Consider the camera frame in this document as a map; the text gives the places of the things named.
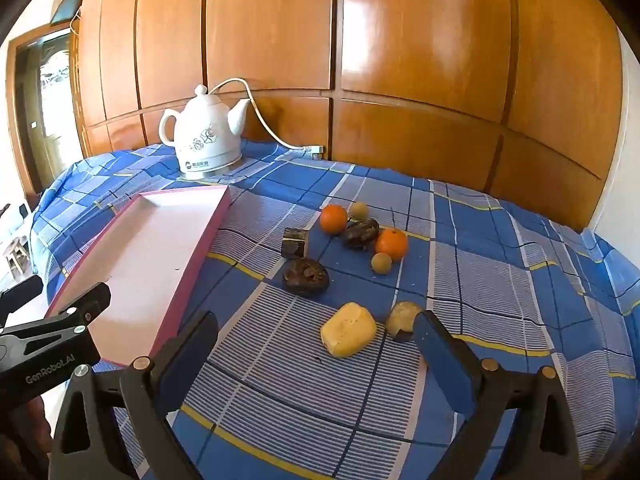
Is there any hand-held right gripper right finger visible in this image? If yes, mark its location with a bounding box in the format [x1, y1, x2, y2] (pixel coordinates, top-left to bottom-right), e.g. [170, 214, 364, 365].
[412, 310, 583, 480]

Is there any person's left forearm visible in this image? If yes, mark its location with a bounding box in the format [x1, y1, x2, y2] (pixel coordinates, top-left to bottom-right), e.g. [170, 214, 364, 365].
[0, 397, 53, 480]

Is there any wooden door frame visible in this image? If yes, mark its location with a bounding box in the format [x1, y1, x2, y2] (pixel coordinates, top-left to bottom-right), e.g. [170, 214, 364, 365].
[11, 27, 77, 197]

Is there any yellow peeled fruit chunk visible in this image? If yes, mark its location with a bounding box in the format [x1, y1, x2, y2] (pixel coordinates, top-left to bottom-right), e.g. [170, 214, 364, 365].
[320, 302, 378, 359]

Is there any dark brown oval pastry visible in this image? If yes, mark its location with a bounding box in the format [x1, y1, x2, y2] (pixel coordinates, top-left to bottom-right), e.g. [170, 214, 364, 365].
[281, 258, 331, 295]

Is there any white ceramic electric kettle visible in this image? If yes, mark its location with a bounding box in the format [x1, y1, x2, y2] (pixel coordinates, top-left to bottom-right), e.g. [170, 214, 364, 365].
[159, 84, 251, 171]

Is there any pink-rimmed white tray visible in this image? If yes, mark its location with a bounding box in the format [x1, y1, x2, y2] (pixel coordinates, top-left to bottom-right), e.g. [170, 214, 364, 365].
[45, 185, 233, 368]

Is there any dark brown round pastry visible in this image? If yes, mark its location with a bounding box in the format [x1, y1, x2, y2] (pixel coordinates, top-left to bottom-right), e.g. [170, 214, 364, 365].
[342, 217, 380, 251]

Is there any blue plaid cloth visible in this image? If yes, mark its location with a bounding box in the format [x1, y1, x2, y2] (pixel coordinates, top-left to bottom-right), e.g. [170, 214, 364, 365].
[30, 139, 640, 480]

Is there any orange with long stem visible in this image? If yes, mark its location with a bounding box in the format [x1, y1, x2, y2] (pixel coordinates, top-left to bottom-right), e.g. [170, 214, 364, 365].
[375, 209, 409, 262]

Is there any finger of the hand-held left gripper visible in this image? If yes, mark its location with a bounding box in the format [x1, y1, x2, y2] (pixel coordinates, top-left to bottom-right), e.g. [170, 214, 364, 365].
[45, 282, 112, 327]
[0, 273, 45, 322]

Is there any small wooden stool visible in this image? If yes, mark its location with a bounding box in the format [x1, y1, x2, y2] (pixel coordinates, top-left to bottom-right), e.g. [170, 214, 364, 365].
[2, 237, 31, 281]

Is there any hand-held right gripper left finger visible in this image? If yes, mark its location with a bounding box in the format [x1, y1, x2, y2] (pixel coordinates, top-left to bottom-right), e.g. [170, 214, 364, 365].
[48, 310, 221, 480]

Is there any silver kettle base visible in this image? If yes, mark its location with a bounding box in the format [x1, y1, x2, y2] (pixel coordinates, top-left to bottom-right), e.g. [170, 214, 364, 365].
[177, 157, 244, 180]

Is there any dark brown cube piece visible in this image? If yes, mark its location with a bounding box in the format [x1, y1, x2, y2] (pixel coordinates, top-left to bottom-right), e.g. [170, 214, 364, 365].
[281, 227, 311, 260]

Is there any white kettle power cord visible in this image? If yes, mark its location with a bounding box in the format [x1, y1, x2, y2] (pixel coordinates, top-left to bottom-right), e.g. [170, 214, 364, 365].
[206, 78, 327, 157]

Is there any stemless orange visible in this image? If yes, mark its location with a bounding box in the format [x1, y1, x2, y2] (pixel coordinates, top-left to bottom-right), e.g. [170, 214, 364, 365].
[320, 204, 348, 235]

